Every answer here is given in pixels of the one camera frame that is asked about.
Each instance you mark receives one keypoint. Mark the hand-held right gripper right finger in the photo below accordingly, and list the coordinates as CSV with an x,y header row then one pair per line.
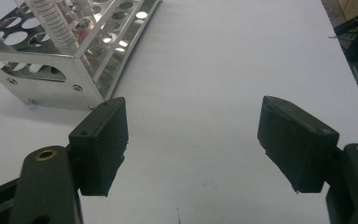
x,y
295,146

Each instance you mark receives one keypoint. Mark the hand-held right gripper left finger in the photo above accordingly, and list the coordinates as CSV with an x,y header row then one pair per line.
x,y
101,146

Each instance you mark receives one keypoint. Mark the metal test tube rack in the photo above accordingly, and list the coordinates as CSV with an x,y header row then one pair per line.
x,y
43,90

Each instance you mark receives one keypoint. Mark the red capped clear test tube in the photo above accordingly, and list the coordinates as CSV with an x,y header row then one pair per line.
x,y
54,26

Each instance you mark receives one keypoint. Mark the wooden panel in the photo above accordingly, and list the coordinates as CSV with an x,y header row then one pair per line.
x,y
357,6

